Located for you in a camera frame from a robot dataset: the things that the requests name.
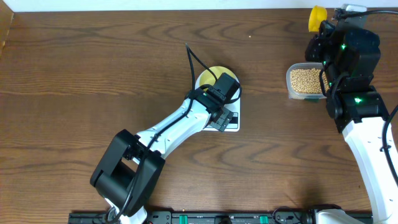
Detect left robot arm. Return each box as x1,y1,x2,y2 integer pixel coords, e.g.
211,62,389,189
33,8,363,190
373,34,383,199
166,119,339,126
90,73,241,223

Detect black cable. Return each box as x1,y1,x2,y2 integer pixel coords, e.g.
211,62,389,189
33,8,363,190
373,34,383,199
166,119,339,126
104,42,243,224
337,9,398,187

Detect right black cable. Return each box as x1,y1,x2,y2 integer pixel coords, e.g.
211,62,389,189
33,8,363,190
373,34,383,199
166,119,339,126
337,9,398,187

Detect yellow measuring scoop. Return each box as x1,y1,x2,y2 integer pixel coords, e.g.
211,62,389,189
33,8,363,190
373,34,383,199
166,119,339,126
308,6,327,32

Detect white digital kitchen scale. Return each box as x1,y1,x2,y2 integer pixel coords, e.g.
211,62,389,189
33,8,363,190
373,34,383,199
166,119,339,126
195,67,242,133

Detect wooden side panel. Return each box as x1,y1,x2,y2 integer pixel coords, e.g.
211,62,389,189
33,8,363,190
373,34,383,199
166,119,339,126
0,0,14,55

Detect left black cable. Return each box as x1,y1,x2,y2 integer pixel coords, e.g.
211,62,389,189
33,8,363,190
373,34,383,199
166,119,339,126
104,42,243,224

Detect yellow plastic bowl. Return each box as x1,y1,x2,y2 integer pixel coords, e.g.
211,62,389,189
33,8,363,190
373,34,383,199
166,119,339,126
195,66,239,88

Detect soybeans in container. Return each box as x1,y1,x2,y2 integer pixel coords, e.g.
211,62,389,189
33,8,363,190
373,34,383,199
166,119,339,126
290,68,322,94

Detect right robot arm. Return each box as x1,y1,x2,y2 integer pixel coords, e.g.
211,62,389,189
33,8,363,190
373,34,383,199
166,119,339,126
305,20,397,223

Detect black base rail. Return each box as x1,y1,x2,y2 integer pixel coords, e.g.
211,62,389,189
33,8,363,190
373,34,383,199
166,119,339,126
67,210,373,224

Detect clear plastic container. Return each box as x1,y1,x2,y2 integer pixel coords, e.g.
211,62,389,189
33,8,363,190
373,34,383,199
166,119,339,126
286,62,325,100

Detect green tape piece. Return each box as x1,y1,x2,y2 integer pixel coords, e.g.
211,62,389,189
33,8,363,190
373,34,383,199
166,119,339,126
304,98,320,103

